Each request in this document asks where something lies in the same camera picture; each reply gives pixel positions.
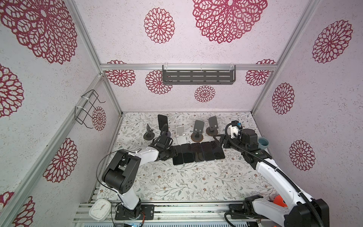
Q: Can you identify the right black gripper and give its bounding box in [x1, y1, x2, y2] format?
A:
[214, 134, 247, 156]

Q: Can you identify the black smartphone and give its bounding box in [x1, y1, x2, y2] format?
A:
[201, 142, 215, 161]
[181, 143, 194, 164]
[210, 141, 225, 160]
[157, 114, 169, 131]
[173, 145, 184, 166]
[191, 143, 205, 162]

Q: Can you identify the black phone stand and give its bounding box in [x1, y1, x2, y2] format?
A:
[143, 124, 155, 141]

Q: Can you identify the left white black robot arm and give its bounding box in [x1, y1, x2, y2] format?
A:
[102, 134, 176, 216]

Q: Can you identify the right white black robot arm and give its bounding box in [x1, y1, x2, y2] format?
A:
[218, 121, 330, 227]

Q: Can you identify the wooden base phone stand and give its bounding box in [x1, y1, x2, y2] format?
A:
[191, 120, 205, 142]

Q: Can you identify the teal ceramic cup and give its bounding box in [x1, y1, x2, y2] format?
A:
[258, 137, 269, 149]

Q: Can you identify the red shark plush toy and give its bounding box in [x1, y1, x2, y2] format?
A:
[273, 195, 287, 208]

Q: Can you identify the white alarm clock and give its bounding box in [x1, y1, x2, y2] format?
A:
[88, 198, 112, 221]

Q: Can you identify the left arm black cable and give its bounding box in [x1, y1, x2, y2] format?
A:
[95, 123, 171, 227]

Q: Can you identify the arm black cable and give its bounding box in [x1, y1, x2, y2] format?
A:
[223, 121, 325, 227]
[95, 123, 171, 227]

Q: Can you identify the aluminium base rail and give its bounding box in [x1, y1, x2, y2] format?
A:
[72, 201, 242, 224]

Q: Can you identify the grey wall shelf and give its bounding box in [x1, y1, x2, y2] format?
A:
[162, 65, 236, 85]

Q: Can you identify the black wire wall rack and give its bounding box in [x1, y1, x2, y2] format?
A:
[74, 89, 105, 129]

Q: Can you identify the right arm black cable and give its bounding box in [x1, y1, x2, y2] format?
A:
[223, 121, 325, 227]

